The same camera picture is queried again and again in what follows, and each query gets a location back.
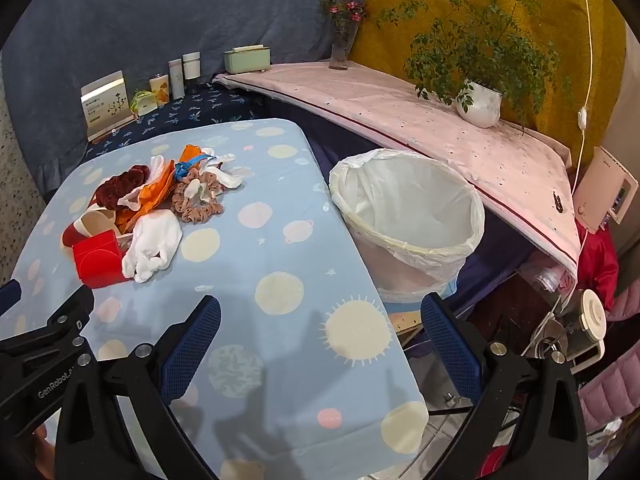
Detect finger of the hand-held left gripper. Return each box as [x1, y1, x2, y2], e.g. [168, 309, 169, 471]
[0, 279, 22, 321]
[0, 285, 96, 361]

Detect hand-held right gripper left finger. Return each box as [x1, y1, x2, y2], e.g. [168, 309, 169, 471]
[54, 294, 222, 480]

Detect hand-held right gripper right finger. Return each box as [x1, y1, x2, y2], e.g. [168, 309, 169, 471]
[421, 291, 600, 480]

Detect red white paper cup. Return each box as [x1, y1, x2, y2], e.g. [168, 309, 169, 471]
[61, 209, 121, 250]

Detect large white tissue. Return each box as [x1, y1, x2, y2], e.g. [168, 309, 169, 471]
[121, 212, 183, 284]

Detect white lined waste bin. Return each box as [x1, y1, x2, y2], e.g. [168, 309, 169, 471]
[328, 147, 486, 303]

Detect dark red velvet scrunchie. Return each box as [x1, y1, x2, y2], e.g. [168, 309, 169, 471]
[95, 165, 153, 211]

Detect orange plastic bag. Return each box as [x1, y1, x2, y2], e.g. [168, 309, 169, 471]
[115, 144, 208, 233]

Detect blue ribbon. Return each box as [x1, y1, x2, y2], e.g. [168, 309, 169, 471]
[172, 154, 221, 181]

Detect pale wooden board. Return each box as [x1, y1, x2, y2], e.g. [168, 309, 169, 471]
[387, 310, 426, 348]

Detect dark brown wooden cabinet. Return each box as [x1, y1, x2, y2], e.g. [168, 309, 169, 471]
[467, 260, 566, 356]

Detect light blue dotted tablecloth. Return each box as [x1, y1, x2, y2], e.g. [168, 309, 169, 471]
[0, 117, 431, 480]

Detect pink quilted jacket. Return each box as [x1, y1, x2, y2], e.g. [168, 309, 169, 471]
[575, 280, 640, 436]

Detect red jacket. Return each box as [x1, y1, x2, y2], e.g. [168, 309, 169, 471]
[575, 217, 621, 311]

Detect white card box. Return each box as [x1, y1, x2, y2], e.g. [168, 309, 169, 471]
[80, 70, 138, 142]

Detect pink white appliance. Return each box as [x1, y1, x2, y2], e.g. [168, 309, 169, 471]
[572, 146, 640, 235]

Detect green packet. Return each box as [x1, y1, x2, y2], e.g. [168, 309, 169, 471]
[129, 89, 157, 117]

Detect dark blue floral cloth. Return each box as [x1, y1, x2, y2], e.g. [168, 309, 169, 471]
[85, 80, 266, 161]

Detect pink printed cloth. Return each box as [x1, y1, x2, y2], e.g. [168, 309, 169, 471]
[212, 60, 583, 273]

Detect green plant in white pot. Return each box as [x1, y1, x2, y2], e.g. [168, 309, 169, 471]
[375, 0, 573, 129]

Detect orange printed carton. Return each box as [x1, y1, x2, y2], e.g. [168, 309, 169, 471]
[149, 74, 171, 107]

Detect white bottle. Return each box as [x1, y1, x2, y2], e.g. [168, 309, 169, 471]
[168, 59, 186, 100]

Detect pale green box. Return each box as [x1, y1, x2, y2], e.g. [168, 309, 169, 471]
[223, 45, 272, 75]

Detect blue-grey backdrop cloth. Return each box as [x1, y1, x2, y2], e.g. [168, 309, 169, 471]
[0, 0, 368, 196]

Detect glass vase with flowers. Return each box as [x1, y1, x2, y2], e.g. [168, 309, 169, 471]
[319, 0, 370, 71]

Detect white kettle with cord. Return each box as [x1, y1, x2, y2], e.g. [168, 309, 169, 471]
[557, 287, 608, 376]

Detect white cable with switch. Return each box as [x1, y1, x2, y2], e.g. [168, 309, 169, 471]
[570, 0, 601, 196]

